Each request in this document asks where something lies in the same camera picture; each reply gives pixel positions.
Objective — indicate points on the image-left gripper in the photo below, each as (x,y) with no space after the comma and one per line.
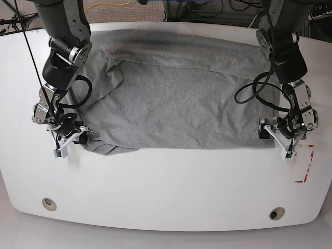
(62,136)

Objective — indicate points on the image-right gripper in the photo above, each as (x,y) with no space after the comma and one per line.
(281,133)

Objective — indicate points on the grey printed T-shirt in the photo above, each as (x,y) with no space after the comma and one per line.
(164,90)

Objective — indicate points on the black robot arm image-left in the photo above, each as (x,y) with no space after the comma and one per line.
(69,31)

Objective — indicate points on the red tape rectangle marking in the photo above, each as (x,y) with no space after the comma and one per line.
(301,163)

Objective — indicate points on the white power strip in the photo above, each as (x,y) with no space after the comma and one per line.
(320,12)

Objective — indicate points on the black tripod legs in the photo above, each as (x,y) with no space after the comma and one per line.
(17,22)

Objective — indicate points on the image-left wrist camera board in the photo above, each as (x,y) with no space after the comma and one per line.
(61,152)

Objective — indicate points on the left table cable grommet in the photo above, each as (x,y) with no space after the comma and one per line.
(49,204)

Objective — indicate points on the table cable grommet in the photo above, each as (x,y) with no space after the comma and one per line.
(277,213)
(49,204)

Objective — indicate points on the right table cable grommet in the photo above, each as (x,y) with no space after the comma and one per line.
(277,213)

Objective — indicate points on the grey metal frame leg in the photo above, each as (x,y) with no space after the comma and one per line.
(175,10)

